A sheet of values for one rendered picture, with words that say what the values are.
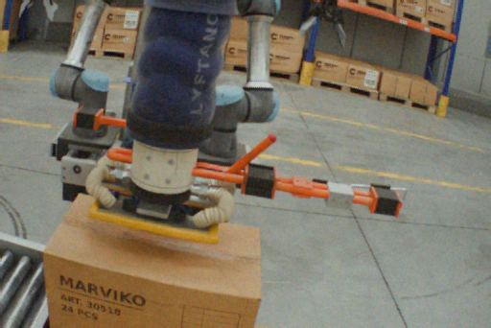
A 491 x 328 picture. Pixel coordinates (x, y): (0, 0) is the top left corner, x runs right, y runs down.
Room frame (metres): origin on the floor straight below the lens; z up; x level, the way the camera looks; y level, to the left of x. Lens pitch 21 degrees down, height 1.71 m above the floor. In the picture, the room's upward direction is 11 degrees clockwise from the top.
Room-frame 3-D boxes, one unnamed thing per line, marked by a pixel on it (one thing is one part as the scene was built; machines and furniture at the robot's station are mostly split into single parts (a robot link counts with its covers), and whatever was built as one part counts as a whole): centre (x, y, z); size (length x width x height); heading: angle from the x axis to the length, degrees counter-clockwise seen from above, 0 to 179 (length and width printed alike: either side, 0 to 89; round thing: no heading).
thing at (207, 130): (1.29, 0.21, 1.30); 0.23 x 0.23 x 0.04
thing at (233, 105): (1.87, 0.11, 1.20); 0.13 x 0.12 x 0.14; 124
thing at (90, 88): (1.80, 0.61, 1.20); 0.13 x 0.12 x 0.14; 78
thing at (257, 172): (1.30, -0.04, 1.18); 0.10 x 0.08 x 0.06; 3
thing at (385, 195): (1.31, -0.39, 1.18); 0.08 x 0.07 x 0.05; 93
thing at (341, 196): (1.31, -0.26, 1.18); 0.07 x 0.07 x 0.04; 3
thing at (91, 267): (1.29, 0.21, 0.74); 0.60 x 0.40 x 0.40; 93
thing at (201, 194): (1.29, 0.21, 1.12); 0.34 x 0.25 x 0.06; 93
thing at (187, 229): (1.19, 0.20, 1.08); 0.34 x 0.10 x 0.05; 93
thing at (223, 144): (1.87, 0.11, 1.09); 0.15 x 0.15 x 0.10
